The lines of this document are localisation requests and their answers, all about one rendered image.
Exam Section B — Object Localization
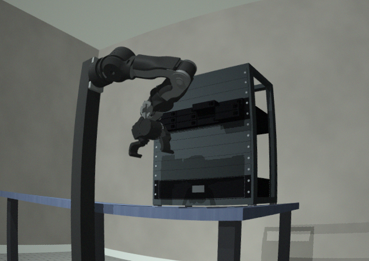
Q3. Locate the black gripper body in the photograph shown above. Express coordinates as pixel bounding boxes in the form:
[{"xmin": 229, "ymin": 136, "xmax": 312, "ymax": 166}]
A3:
[{"xmin": 131, "ymin": 104, "xmax": 167, "ymax": 143}]

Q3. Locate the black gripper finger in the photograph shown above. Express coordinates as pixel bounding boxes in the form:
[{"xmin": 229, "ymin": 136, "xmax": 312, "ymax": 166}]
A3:
[
  {"xmin": 129, "ymin": 139, "xmax": 150, "ymax": 158},
  {"xmin": 159, "ymin": 129, "xmax": 174, "ymax": 154}
]

